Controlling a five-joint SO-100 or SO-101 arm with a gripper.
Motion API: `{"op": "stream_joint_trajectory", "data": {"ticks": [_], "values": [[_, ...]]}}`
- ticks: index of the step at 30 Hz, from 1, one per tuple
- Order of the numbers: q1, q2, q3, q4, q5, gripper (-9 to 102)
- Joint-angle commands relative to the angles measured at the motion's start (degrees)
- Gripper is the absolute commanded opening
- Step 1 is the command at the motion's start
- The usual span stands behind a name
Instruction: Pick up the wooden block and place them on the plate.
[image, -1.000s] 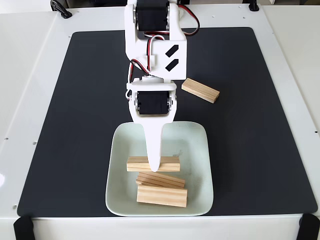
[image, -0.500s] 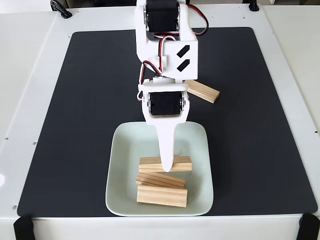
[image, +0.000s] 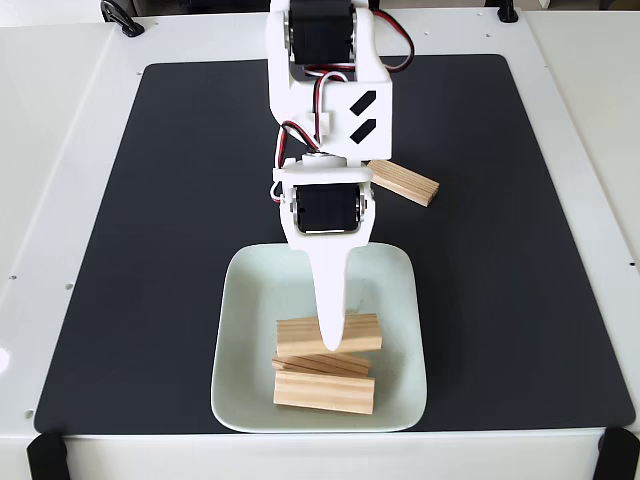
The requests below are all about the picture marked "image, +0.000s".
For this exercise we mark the wooden block marked 3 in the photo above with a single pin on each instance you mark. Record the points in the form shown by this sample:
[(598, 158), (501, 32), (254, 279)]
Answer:
[(300, 337)]

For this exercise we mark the grooved wooden block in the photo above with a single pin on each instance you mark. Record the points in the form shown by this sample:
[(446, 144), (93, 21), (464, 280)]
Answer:
[(407, 184), (320, 364)]

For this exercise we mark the wooden block marked 2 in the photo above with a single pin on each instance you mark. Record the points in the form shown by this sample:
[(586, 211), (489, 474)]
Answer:
[(325, 394)]

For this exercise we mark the pale green square plate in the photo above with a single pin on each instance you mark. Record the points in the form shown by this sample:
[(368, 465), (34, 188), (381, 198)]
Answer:
[(250, 300)]

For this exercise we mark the black table mat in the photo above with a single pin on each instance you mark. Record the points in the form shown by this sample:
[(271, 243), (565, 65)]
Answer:
[(150, 250)]

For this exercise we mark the black table clamp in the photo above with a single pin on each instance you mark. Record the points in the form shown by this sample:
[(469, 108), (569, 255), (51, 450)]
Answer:
[(507, 11), (122, 17)]

